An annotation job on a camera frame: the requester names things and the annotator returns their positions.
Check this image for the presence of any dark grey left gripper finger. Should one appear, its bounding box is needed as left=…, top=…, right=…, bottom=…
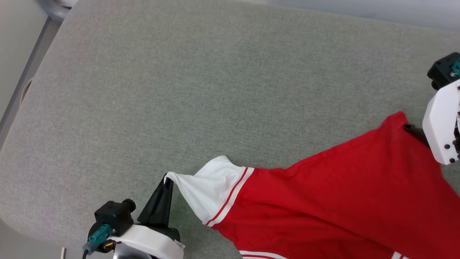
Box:
left=137, top=176, right=166, bottom=226
left=158, top=174, right=174, bottom=228

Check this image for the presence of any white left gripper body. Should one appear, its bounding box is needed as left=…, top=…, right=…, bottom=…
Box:
left=108, top=223, right=186, bottom=259

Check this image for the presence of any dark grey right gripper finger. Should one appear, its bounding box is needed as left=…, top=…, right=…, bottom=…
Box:
left=403, top=124, right=431, bottom=147

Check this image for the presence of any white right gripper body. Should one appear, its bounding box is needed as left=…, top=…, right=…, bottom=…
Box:
left=422, top=79, right=460, bottom=165

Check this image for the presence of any red and white garment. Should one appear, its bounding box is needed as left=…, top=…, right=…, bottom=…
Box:
left=165, top=112, right=460, bottom=259

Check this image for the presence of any grey fabric sofa cushion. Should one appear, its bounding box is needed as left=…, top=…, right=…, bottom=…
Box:
left=0, top=0, right=460, bottom=259

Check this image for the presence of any teal cable connector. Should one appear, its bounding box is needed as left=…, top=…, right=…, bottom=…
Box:
left=83, top=224, right=112, bottom=255

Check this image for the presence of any grey metal frame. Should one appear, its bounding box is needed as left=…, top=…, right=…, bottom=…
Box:
left=0, top=0, right=78, bottom=144

